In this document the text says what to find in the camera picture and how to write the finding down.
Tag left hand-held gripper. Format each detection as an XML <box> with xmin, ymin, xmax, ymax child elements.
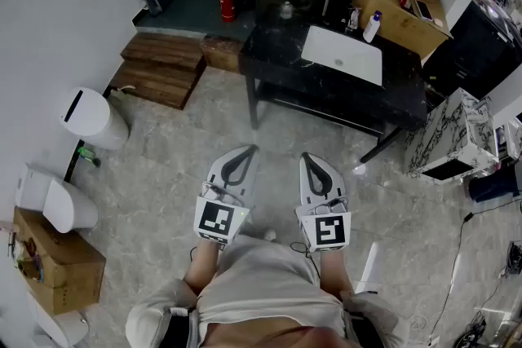
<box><xmin>193</xmin><ymin>144</ymin><xmax>259</xmax><ymax>248</ymax></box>

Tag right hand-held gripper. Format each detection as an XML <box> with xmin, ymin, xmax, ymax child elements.
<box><xmin>294</xmin><ymin>152</ymin><xmax>352</xmax><ymax>254</ymax></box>

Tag person's left forearm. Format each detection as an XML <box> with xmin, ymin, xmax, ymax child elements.
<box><xmin>183</xmin><ymin>240</ymin><xmax>223</xmax><ymax>297</ymax></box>

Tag person's right forearm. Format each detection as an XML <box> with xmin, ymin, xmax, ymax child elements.
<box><xmin>319</xmin><ymin>250</ymin><xmax>354</xmax><ymax>301</ymax></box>

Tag black marble counter table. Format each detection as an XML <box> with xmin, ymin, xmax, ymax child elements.
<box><xmin>240</xmin><ymin>14</ymin><xmax>429</xmax><ymax>131</ymax></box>

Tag white sink basin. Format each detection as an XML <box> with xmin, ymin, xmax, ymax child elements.
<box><xmin>300</xmin><ymin>24</ymin><xmax>384</xmax><ymax>87</ymax></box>

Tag white pump bottle blue cap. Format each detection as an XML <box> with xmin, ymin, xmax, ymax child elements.
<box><xmin>361</xmin><ymin>10</ymin><xmax>383</xmax><ymax>44</ymax></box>

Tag person's beige shirt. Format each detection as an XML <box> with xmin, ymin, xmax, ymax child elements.
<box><xmin>125</xmin><ymin>234</ymin><xmax>409</xmax><ymax>348</ymax></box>

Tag wooden block step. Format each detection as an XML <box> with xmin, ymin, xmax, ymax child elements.
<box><xmin>201</xmin><ymin>35</ymin><xmax>246</xmax><ymax>74</ymax></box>

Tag wooden slat steps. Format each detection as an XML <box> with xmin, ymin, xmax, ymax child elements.
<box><xmin>108</xmin><ymin>32</ymin><xmax>207</xmax><ymax>111</ymax></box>

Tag white marble pattern cabinet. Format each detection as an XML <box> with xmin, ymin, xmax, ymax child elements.
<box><xmin>403</xmin><ymin>87</ymin><xmax>501</xmax><ymax>184</ymax></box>

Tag white bin with dark slot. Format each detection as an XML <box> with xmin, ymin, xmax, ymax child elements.
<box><xmin>59</xmin><ymin>87</ymin><xmax>131</xmax><ymax>152</ymax></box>

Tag chrome faucet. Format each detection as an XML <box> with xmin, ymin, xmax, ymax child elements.
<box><xmin>344</xmin><ymin>7</ymin><xmax>362</xmax><ymax>33</ymax></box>

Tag white dispenser device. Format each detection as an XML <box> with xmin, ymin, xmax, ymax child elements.
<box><xmin>15</xmin><ymin>163</ymin><xmax>100</xmax><ymax>234</ymax></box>

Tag red fire extinguisher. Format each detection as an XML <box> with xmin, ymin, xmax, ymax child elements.
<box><xmin>218</xmin><ymin>0</ymin><xmax>238</xmax><ymax>23</ymax></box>

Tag large open cardboard box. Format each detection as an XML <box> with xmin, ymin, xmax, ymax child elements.
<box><xmin>351</xmin><ymin>0</ymin><xmax>453</xmax><ymax>60</ymax></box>

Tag cardboard box with clutter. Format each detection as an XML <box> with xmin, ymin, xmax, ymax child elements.
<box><xmin>11</xmin><ymin>206</ymin><xmax>108</xmax><ymax>317</ymax></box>

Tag white smartphone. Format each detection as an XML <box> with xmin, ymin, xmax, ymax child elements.
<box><xmin>414</xmin><ymin>0</ymin><xmax>434</xmax><ymax>21</ymax></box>

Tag black cabinet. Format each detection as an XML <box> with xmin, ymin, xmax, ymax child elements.
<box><xmin>422</xmin><ymin>0</ymin><xmax>522</xmax><ymax>101</ymax></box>

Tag black vanity frame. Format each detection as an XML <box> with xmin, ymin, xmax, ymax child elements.
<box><xmin>246</xmin><ymin>71</ymin><xmax>405</xmax><ymax>164</ymax></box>

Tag green handled brush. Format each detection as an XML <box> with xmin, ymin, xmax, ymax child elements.
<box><xmin>77</xmin><ymin>147</ymin><xmax>102</xmax><ymax>169</ymax></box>

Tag black floor cable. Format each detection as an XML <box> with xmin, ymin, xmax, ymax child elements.
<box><xmin>427</xmin><ymin>199</ymin><xmax>522</xmax><ymax>339</ymax></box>

